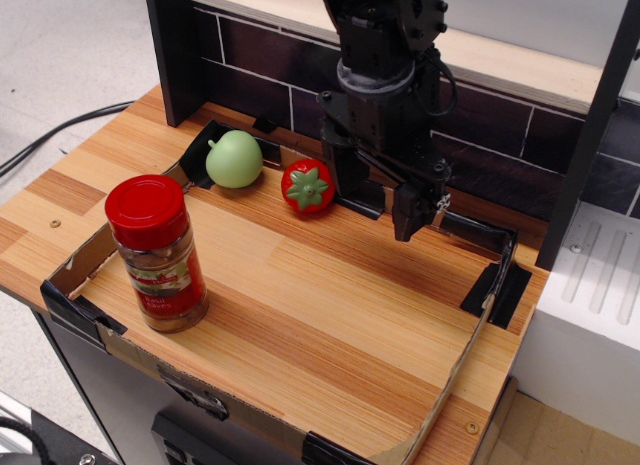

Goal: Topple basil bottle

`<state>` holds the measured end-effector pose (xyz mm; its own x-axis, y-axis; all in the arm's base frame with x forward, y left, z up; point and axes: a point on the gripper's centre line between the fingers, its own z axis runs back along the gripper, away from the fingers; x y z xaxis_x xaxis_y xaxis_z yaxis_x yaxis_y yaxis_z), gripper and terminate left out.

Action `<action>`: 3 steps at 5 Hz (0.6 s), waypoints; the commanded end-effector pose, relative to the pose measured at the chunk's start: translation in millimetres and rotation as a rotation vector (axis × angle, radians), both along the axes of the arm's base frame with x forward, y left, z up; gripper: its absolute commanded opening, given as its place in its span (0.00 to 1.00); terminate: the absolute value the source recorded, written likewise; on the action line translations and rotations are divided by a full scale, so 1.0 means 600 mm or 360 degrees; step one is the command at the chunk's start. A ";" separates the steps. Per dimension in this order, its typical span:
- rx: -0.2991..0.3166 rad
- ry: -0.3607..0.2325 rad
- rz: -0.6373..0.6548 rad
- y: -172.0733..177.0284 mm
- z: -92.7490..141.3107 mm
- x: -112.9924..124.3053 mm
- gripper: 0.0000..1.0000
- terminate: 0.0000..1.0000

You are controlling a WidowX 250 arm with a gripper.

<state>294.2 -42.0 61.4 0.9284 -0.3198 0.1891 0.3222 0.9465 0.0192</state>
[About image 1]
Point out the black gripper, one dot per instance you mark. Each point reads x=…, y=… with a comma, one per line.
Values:
x=385, y=124

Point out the basil bottle with red lid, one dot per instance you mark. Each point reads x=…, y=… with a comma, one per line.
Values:
x=152, y=229

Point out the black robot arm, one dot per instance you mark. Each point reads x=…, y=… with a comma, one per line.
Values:
x=389, y=73

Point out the cardboard fence with black tape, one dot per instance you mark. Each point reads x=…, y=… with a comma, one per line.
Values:
x=323, y=336

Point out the red toy tomato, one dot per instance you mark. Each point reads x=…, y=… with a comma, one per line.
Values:
x=307, y=186

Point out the green toy apple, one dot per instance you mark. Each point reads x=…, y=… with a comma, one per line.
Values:
x=235, y=160

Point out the black keyboard below table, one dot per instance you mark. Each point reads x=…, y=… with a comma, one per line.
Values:
x=180, y=443

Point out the black device bottom left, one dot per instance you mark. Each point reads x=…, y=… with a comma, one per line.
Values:
x=38, y=440

